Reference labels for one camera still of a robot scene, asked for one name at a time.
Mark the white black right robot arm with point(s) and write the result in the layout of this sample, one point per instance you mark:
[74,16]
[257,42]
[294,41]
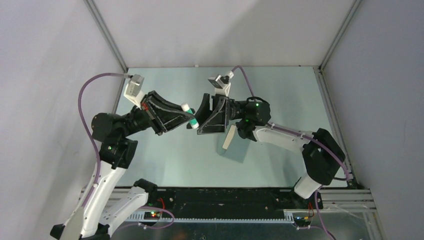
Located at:
[322,155]

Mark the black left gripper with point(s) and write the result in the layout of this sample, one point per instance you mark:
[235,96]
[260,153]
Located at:
[162,115]

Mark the left controller board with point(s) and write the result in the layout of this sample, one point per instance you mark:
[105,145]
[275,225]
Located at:
[152,215]

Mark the aluminium frame rail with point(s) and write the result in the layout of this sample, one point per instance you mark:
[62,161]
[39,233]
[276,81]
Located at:
[334,200]

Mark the green white glue stick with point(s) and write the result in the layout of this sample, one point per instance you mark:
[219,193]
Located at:
[193,122]

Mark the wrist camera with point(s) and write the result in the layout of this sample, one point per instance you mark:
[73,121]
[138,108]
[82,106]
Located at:
[221,83]
[133,90]

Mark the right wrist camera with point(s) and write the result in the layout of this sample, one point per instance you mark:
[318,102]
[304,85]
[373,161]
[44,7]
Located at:
[221,83]

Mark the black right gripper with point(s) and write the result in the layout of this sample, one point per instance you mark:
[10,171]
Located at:
[216,121]

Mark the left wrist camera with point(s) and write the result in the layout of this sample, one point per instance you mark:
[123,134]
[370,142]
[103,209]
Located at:
[133,90]

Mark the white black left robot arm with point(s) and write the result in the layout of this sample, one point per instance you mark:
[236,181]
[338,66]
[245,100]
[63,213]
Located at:
[92,219]

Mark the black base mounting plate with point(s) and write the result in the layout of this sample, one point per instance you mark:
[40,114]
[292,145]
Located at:
[230,203]

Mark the controller board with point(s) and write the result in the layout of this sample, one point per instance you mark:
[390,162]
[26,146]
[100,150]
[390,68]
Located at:
[302,221]
[152,215]

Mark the right controller board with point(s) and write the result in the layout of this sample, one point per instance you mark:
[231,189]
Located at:
[302,221]

